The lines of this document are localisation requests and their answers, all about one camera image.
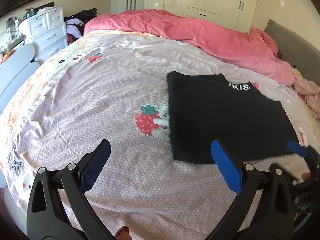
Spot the black long-sleeve shirt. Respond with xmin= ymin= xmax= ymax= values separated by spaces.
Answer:
xmin=167 ymin=72 xmax=299 ymax=164

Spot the dark clothes pile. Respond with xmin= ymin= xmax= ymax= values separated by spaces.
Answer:
xmin=64 ymin=8 xmax=97 ymax=44

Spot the person left hand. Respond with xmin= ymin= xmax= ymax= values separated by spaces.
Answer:
xmin=114 ymin=226 xmax=132 ymax=240

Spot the light pink fluffy garment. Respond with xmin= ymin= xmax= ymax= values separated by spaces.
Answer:
xmin=293 ymin=79 xmax=320 ymax=119

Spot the grey quilted headboard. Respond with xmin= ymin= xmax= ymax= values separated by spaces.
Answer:
xmin=265 ymin=19 xmax=320 ymax=85

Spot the pink plush duvet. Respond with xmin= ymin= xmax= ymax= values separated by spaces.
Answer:
xmin=84 ymin=9 xmax=295 ymax=86

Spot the lilac patterned bed sheet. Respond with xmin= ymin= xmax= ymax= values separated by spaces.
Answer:
xmin=1 ymin=30 xmax=319 ymax=239

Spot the white chair back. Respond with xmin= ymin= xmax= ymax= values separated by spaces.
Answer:
xmin=0 ymin=44 xmax=40 ymax=114

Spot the white glossy wardrobe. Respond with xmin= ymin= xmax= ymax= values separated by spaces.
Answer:
xmin=144 ymin=0 xmax=261 ymax=34

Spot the white drawer chest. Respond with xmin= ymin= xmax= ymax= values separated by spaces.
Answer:
xmin=19 ymin=6 xmax=68 ymax=64

